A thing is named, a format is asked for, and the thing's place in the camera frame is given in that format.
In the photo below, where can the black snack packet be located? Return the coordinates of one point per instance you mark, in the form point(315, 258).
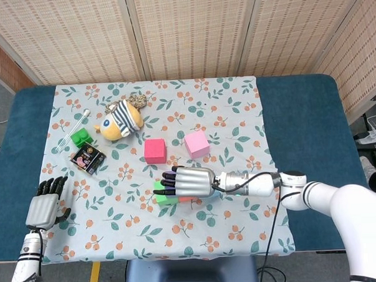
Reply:
point(87, 158)

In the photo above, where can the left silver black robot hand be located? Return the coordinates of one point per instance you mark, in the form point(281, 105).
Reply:
point(41, 211)

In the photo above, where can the white shoe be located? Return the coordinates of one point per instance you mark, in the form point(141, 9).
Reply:
point(367, 164)

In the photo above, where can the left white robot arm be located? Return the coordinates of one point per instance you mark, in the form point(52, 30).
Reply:
point(26, 266)

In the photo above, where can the pink foam cube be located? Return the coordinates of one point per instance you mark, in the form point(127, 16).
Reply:
point(196, 143)

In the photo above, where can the yellow plush toy striped shirt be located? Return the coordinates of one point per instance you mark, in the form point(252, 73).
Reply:
point(112, 128)

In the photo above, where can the purple foam cube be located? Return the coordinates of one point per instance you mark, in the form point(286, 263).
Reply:
point(171, 189)

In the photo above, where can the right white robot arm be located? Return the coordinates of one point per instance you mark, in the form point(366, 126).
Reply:
point(261, 183)

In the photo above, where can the floral print tablecloth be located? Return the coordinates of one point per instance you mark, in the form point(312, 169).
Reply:
point(85, 214)

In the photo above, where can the orange foam cube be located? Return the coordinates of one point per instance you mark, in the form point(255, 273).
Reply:
point(187, 199)

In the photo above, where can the woven bamboo folding screen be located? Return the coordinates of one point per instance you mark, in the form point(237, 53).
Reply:
point(186, 28)

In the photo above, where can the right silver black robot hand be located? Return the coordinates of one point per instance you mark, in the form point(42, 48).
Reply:
point(193, 183)

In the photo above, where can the green toy brick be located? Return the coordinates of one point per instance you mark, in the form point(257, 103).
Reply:
point(81, 137)

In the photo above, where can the red foam cube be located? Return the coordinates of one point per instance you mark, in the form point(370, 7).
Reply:
point(155, 150)

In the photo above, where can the white power strip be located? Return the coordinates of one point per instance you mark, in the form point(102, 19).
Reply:
point(370, 139)

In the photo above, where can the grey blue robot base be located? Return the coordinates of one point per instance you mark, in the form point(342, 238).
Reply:
point(181, 275)

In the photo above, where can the green foam cube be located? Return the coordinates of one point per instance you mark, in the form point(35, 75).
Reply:
point(165, 201)

